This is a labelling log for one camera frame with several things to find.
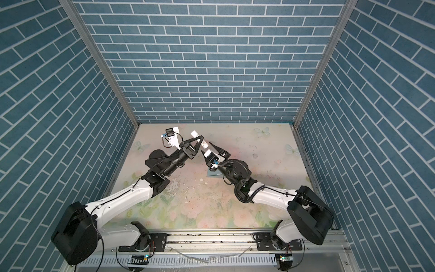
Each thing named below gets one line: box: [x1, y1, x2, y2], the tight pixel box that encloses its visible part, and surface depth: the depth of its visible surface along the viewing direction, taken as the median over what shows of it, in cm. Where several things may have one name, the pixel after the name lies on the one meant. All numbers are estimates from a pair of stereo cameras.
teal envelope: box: [206, 167, 224, 178], surface depth 98 cm
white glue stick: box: [190, 130, 210, 150], surface depth 70 cm
